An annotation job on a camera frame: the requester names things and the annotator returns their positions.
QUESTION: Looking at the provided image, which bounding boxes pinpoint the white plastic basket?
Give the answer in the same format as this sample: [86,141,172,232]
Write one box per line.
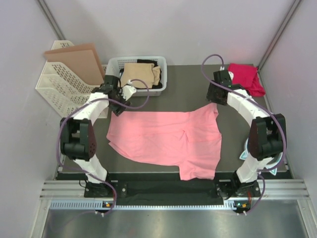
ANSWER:
[106,56,167,97]

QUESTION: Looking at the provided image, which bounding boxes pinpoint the brown cardboard folder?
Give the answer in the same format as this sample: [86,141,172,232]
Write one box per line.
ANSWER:
[44,43,105,85]

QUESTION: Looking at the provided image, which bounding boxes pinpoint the teal cat ear headphones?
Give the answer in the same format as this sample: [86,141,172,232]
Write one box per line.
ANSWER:
[238,138,284,176]

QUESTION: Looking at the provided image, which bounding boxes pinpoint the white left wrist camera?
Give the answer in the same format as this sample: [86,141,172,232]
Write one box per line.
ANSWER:
[122,80,137,101]

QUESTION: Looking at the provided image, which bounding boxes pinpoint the black garment in basket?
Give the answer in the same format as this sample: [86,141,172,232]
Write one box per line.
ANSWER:
[118,59,163,91]

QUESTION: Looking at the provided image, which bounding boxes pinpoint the white perforated file organizer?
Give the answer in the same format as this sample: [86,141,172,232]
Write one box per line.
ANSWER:
[35,40,100,117]

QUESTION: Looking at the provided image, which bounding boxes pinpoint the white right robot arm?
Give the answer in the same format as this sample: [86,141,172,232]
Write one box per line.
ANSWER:
[207,67,286,196]

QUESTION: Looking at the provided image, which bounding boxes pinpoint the pink t shirt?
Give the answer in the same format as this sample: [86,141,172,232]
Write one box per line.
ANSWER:
[106,103,222,180]

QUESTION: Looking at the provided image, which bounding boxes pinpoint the slotted cable duct rail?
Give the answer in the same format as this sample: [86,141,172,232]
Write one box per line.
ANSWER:
[50,200,248,211]

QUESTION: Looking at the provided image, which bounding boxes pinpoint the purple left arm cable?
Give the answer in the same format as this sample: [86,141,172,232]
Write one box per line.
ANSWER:
[56,78,150,216]

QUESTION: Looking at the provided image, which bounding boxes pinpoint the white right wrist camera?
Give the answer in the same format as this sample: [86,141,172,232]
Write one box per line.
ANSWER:
[220,66,234,80]

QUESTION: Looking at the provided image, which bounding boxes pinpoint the beige folded garment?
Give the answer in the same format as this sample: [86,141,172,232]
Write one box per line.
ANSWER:
[118,63,162,89]

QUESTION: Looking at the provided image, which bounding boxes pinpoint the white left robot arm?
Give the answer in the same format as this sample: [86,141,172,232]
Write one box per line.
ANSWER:
[59,75,137,197]

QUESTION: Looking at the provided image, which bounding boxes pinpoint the red t shirt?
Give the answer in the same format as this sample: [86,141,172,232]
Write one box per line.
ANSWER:
[228,63,265,97]

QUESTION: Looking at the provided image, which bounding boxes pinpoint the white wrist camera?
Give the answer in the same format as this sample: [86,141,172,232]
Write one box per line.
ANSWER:
[122,80,137,101]
[220,66,234,80]

